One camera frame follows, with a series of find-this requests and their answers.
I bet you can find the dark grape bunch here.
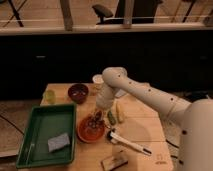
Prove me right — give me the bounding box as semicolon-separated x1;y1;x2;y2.
85;111;104;130

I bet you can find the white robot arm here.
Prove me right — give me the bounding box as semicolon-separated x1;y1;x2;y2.
96;67;213;171

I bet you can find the dark maroon bowl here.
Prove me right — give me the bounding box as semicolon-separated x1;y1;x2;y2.
68;83;89;104

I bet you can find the red orange bowl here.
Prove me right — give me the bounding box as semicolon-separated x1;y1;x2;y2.
77;116;105;143

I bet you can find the white lidded cup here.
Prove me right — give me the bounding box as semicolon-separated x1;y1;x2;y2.
92;74;103;90

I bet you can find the yellow corn cob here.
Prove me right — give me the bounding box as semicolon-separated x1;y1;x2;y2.
116;102;124;123

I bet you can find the green cucumber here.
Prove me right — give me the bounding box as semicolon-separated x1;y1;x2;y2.
107;111;116;126

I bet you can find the green translucent cup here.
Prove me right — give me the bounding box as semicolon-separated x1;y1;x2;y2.
43;90;55;104

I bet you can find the green plastic tray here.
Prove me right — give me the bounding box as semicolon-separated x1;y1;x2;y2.
16;103;76;169

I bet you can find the grey blue sponge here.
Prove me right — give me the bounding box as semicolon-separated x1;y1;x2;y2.
48;133;70;152

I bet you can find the small wooden block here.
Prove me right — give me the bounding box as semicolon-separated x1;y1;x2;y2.
101;150;128;171

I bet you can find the black office chair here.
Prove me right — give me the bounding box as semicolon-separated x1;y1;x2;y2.
92;0;162;25

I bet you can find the blue black floor device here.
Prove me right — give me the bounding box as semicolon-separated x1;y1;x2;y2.
187;93;213;102

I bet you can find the black floor cable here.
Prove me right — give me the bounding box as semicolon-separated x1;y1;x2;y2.
165;138;181;161

